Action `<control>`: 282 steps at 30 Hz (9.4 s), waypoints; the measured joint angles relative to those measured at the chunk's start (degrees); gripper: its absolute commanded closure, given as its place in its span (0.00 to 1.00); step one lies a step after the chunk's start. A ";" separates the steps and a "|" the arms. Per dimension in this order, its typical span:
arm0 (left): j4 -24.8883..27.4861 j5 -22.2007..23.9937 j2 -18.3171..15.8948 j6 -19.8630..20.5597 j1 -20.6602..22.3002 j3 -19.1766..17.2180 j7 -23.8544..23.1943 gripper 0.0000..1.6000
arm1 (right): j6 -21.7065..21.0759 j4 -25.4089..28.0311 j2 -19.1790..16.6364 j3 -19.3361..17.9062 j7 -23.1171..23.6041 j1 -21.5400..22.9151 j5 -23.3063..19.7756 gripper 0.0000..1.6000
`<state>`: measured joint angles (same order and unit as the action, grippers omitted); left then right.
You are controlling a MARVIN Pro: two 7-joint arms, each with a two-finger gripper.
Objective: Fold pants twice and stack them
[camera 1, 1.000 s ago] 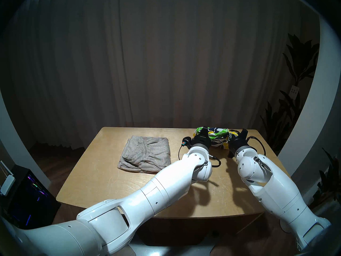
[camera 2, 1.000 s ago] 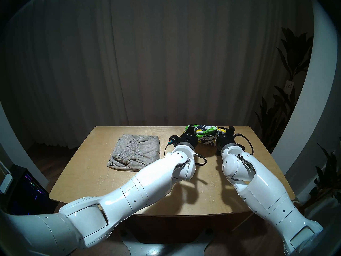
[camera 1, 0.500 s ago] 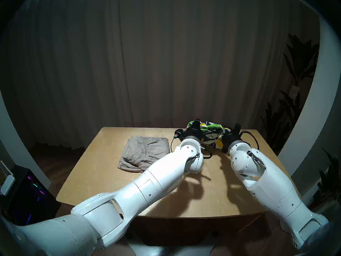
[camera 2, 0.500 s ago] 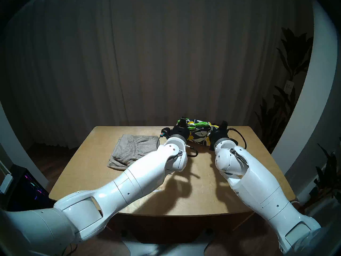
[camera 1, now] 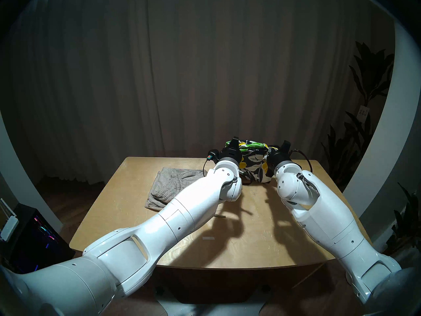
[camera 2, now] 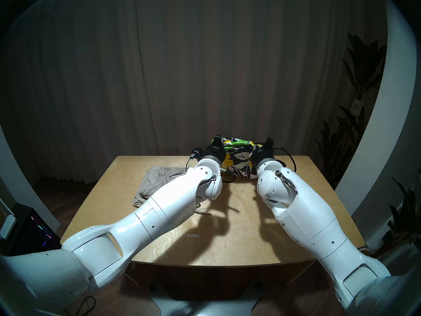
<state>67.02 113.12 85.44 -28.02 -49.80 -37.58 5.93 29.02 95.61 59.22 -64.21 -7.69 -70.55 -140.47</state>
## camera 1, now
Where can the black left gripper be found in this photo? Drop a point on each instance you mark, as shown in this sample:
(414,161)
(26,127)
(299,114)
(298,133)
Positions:
(230,152)

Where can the light wooden table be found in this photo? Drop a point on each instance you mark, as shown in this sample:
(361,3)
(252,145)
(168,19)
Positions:
(263,226)

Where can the white box device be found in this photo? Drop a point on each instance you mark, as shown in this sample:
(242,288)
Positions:
(9,228)

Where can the black computer tower with lights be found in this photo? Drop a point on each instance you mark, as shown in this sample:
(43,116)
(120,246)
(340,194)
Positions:
(33,243)

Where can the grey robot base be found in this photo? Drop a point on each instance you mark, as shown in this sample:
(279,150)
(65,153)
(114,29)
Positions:
(210,307)

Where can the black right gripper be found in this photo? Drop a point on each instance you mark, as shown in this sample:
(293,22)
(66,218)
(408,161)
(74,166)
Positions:
(278,157)

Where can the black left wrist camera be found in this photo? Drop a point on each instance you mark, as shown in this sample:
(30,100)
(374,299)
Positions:
(213,154)

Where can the long beige curtain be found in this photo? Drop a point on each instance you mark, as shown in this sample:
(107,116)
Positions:
(197,71)

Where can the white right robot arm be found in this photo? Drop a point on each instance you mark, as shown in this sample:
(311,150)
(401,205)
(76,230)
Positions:
(329,220)

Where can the tall dark leafy plant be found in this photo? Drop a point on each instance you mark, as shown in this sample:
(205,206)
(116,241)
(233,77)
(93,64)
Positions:
(371,71)

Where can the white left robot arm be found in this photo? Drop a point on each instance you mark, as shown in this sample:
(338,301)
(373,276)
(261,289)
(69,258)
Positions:
(148,233)

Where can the white paper plant tag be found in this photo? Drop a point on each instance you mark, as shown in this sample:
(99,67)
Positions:
(362,113)

